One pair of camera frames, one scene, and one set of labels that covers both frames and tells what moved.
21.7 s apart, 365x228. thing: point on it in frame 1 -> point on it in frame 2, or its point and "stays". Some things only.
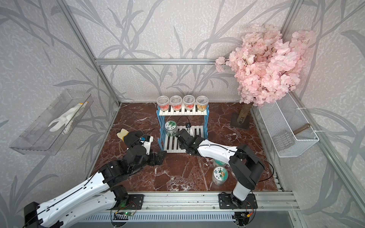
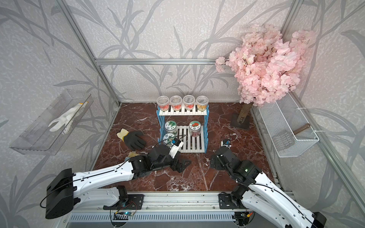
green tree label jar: [171, 128] stays
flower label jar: [219, 175] -> [168, 138]
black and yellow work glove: [130, 138] stays
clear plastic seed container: [188, 101] stays
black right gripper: [196, 137] -> [216, 163]
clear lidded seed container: [176, 101] stays
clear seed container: [202, 101] stays
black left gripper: [159, 160] -> [180, 168]
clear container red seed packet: [163, 101] stays
